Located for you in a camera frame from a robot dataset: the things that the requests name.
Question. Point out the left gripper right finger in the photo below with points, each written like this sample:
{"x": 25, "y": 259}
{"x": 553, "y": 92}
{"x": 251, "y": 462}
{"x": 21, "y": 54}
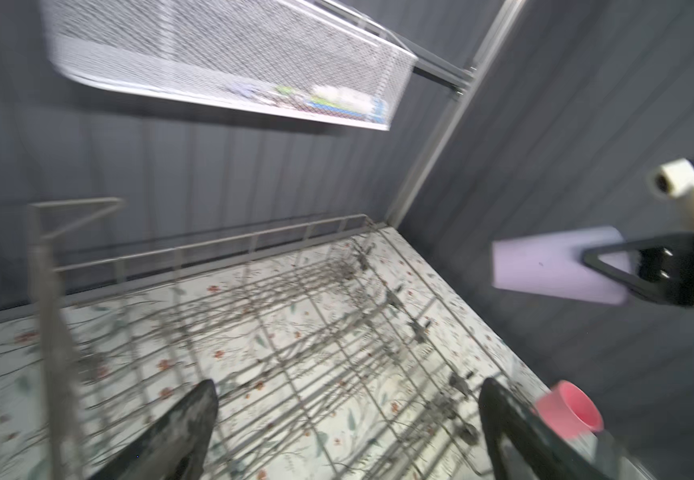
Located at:
{"x": 545, "y": 454}

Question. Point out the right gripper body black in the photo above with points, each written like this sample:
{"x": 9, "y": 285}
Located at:
{"x": 668, "y": 271}

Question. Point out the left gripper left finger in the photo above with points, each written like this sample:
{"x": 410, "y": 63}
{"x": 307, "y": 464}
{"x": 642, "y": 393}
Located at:
{"x": 173, "y": 447}

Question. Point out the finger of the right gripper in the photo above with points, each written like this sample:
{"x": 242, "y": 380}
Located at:
{"x": 618, "y": 266}

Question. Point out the light purple cup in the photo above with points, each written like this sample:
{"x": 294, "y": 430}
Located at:
{"x": 551, "y": 265}

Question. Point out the pink cup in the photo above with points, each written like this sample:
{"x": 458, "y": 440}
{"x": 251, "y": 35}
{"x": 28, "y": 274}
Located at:
{"x": 569, "y": 411}

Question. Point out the floral table mat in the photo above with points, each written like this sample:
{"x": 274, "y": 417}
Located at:
{"x": 263, "y": 336}

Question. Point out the items in white basket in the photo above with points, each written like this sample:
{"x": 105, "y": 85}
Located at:
{"x": 328, "y": 100}

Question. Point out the white mesh wall basket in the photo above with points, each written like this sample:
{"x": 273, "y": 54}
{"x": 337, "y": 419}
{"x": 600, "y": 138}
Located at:
{"x": 192, "y": 51}

